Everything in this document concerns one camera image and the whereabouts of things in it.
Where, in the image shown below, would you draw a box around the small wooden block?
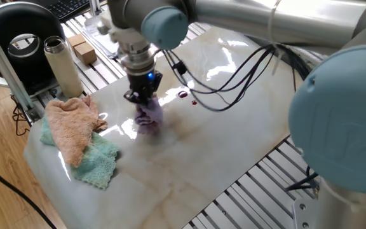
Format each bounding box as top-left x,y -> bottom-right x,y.
67,33 -> 87,48

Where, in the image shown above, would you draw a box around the aluminium frame post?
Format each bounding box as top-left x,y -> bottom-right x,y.
0,12 -> 41,123

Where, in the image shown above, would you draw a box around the peach fluffy cloth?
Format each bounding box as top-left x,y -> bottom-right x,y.
44,94 -> 109,168

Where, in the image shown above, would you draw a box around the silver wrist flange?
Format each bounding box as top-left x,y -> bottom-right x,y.
118,38 -> 157,76

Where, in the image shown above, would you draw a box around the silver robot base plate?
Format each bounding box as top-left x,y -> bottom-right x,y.
292,197 -> 323,229

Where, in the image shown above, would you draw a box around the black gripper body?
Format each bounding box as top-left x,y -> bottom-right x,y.
127,69 -> 164,97

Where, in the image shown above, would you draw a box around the tangled thin black cable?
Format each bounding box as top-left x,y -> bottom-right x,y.
10,95 -> 32,137

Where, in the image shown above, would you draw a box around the black base cables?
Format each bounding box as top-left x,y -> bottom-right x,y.
285,165 -> 320,192

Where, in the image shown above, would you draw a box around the green fluffy cloth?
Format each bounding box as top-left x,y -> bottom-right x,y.
39,116 -> 121,191

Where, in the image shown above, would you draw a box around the thick black floor cable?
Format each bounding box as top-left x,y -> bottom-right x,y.
0,155 -> 58,229

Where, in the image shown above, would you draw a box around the beige thermos bottle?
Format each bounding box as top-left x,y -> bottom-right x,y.
43,35 -> 85,99

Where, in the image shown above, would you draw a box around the black keyboard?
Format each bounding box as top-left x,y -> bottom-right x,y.
47,0 -> 91,23

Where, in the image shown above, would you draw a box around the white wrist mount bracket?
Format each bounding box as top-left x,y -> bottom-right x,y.
97,9 -> 151,46

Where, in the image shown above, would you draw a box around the marble pattern board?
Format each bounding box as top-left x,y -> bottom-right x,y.
23,27 -> 304,229

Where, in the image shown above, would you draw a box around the purple fluffy cloth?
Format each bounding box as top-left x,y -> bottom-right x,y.
134,95 -> 165,135

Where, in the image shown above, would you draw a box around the slim metal post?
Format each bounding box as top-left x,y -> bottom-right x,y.
88,0 -> 103,17

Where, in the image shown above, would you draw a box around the large wooden block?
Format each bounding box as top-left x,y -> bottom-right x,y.
73,41 -> 98,66

